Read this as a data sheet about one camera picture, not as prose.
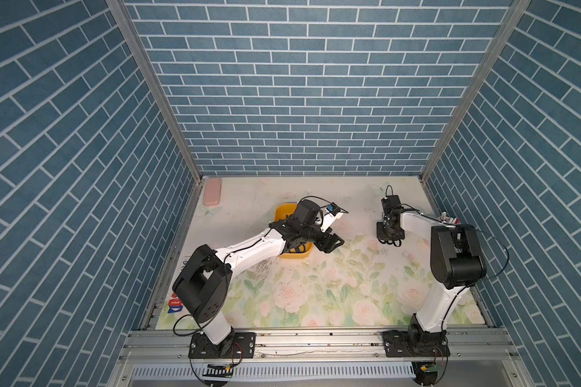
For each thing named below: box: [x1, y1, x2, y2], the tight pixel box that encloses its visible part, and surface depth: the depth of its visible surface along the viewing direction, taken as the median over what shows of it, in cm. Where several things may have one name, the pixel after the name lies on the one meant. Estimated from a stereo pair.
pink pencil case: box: [203, 177, 222, 208], surface depth 114 cm
